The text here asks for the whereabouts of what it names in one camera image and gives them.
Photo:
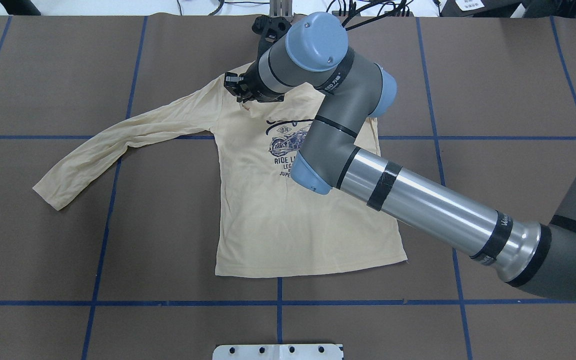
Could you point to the aluminium frame post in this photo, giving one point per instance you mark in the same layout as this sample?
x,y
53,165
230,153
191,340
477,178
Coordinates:
x,y
280,8

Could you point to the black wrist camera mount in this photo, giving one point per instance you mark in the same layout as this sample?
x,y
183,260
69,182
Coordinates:
x,y
270,30

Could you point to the beige long-sleeve printed shirt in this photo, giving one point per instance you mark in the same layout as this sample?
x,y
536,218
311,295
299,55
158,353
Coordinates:
x,y
270,226

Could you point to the brown paper table cover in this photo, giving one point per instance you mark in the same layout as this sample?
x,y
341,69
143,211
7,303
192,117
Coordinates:
x,y
127,270

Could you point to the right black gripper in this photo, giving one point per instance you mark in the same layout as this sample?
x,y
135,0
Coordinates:
x,y
253,84

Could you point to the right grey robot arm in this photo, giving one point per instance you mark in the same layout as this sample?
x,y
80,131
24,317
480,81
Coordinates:
x,y
501,107

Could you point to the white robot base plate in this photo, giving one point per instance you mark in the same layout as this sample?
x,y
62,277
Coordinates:
x,y
294,351

